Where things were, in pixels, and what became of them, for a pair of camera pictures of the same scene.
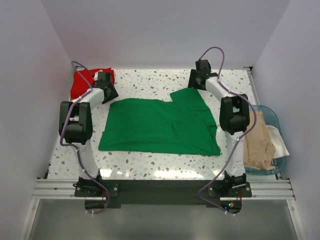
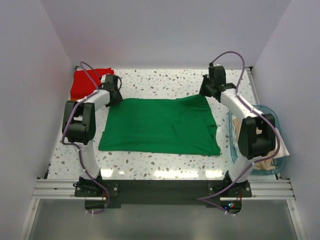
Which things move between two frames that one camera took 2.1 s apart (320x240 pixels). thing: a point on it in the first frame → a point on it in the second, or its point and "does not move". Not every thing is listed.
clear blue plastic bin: [271, 119] does not move
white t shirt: [274, 136] does not move
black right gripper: [192, 83] → [202, 90]
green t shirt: [186, 125] does not move
